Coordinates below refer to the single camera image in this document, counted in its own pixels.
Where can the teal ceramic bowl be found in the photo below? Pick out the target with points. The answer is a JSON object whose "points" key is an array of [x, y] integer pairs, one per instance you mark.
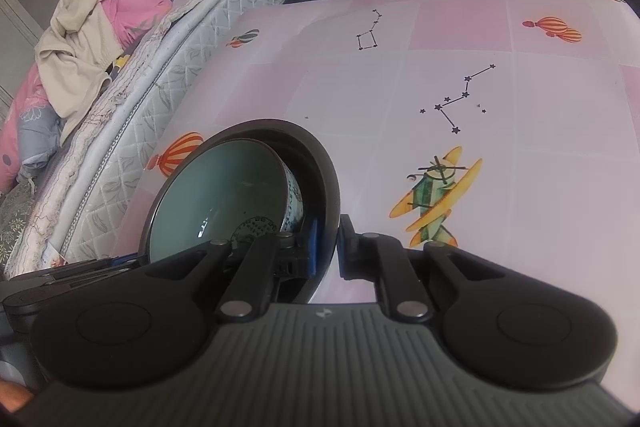
{"points": [[237, 190]]}

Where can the small steel bowl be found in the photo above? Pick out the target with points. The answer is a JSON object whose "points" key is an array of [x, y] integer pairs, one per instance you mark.
{"points": [[313, 169]]}

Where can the person's left hand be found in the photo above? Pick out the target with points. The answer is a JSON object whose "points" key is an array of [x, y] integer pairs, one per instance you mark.
{"points": [[13, 396]]}

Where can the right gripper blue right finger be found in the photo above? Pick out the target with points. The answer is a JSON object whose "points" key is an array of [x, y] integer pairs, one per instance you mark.
{"points": [[401, 277]]}

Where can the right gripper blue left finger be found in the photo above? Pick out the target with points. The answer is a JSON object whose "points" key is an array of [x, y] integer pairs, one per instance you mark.
{"points": [[274, 269]]}

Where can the pink quilt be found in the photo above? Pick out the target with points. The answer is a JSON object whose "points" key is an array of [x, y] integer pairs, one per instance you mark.
{"points": [[32, 130]]}

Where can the cream garment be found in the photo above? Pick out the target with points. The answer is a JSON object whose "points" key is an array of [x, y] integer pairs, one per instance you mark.
{"points": [[72, 57]]}

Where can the white quilted mattress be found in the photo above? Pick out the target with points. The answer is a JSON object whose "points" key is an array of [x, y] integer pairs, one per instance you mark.
{"points": [[76, 208]]}

